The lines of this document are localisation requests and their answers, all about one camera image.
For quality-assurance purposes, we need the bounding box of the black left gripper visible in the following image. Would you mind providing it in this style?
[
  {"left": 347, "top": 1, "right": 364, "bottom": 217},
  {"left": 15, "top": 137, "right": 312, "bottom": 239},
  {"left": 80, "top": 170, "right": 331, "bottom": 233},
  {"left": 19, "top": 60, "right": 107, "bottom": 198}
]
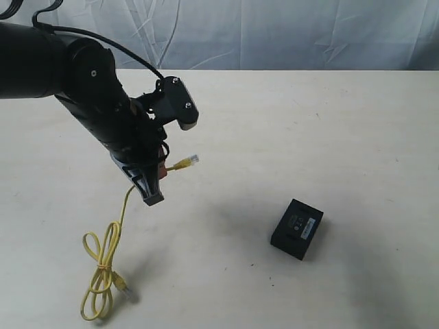
[{"left": 56, "top": 94, "right": 168, "bottom": 206}]

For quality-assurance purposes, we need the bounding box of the yellow ethernet cable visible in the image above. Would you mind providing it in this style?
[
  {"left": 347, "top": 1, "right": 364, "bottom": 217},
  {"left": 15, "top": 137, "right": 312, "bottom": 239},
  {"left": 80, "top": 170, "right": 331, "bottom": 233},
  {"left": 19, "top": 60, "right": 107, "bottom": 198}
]
[{"left": 80, "top": 154, "right": 200, "bottom": 321}]

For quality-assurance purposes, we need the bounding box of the small black box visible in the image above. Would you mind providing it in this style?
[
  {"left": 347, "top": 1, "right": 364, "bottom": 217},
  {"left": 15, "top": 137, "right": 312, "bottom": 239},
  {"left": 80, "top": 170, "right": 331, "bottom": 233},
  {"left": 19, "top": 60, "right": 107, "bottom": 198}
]
[{"left": 270, "top": 199, "right": 324, "bottom": 260}]

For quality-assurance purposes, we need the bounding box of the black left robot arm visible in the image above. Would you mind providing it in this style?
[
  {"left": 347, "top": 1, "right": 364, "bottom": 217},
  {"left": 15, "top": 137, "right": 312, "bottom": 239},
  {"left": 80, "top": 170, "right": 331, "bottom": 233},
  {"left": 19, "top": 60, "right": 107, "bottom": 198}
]
[{"left": 1, "top": 23, "right": 169, "bottom": 206}]

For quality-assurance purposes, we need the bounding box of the grey wrinkled backdrop cloth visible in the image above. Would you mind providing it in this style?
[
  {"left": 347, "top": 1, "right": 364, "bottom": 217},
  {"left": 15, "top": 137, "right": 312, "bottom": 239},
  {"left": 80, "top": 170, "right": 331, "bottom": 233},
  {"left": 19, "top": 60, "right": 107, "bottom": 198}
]
[{"left": 0, "top": 0, "right": 439, "bottom": 71}]

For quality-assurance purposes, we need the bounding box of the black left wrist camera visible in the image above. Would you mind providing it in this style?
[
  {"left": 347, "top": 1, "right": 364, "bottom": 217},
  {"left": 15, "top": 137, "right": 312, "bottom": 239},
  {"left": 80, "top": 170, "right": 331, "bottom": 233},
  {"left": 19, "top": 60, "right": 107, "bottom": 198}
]
[{"left": 137, "top": 76, "right": 199, "bottom": 131}]

